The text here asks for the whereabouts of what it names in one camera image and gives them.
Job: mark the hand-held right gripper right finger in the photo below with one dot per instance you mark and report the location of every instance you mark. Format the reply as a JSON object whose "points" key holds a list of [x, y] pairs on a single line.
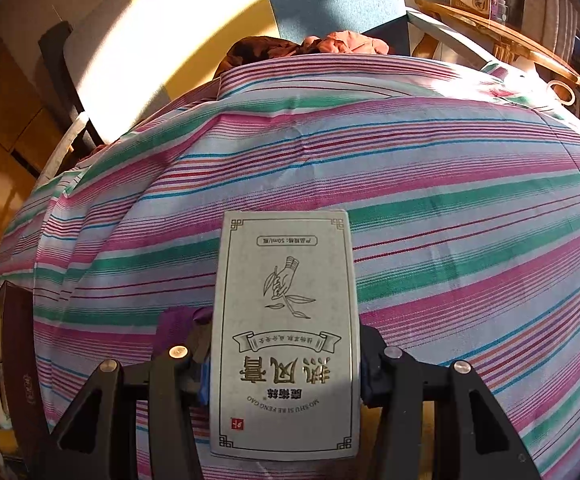
{"points": [[370, 375]]}

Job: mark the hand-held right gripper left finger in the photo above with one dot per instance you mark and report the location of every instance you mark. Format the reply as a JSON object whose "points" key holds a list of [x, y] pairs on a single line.
{"points": [[190, 365]]}

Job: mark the beige printed carton box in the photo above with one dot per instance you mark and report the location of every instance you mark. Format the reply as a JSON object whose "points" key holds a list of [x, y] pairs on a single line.
{"points": [[285, 335]]}

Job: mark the maroon box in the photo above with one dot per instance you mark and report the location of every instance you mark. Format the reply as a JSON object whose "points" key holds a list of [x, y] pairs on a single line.
{"points": [[17, 360]]}

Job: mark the purple cloth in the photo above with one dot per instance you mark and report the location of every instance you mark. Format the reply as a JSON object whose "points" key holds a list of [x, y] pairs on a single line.
{"points": [[175, 327]]}

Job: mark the striped bedsheet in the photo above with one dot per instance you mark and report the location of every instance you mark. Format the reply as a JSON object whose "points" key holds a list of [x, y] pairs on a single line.
{"points": [[370, 160]]}

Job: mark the wooden wardrobe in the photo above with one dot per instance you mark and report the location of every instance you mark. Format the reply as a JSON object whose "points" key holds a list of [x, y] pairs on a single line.
{"points": [[0, 150]]}

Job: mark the dark brown garment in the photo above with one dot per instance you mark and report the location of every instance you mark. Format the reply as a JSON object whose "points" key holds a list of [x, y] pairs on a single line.
{"points": [[255, 52]]}

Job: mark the salmon pink garment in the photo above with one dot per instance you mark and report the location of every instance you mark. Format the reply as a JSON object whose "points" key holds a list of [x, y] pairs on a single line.
{"points": [[345, 42]]}

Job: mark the padded patchwork headboard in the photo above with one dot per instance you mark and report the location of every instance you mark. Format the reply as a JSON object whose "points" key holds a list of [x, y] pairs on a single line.
{"points": [[195, 25]]}

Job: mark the wooden table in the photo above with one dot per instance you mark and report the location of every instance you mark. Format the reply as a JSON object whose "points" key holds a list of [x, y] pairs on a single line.
{"points": [[495, 27]]}

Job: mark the small pink container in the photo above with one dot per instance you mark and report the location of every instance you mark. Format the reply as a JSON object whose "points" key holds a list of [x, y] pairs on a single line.
{"points": [[499, 9]]}

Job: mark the striped curtain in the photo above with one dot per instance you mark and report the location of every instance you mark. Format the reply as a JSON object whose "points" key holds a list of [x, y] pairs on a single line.
{"points": [[545, 5]]}

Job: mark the white grey bed frame piece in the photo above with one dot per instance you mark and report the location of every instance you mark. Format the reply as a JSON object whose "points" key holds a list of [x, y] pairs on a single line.
{"points": [[445, 32]]}

